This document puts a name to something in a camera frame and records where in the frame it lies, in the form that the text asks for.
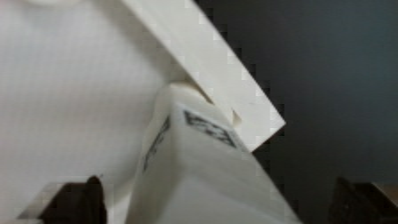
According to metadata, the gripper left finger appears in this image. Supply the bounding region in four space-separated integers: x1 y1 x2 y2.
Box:
20 176 109 224

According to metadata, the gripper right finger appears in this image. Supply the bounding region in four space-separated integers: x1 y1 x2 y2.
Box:
329 177 398 224

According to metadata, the white desk top tray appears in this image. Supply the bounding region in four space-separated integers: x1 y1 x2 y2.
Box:
0 0 285 224

